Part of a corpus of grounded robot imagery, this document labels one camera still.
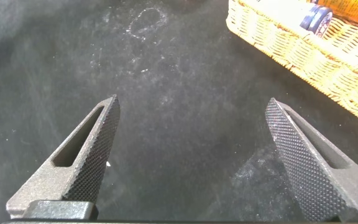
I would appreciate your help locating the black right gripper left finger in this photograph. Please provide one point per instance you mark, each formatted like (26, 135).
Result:
(85, 161)

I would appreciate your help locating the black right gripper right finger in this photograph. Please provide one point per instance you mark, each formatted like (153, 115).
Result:
(315, 174)

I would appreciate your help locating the gold drink can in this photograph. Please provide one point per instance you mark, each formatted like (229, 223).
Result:
(353, 9)

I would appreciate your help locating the wicker basket with food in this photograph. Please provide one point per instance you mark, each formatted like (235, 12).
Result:
(337, 68)

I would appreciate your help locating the dark blue small jar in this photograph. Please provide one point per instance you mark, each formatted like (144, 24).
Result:
(319, 18)

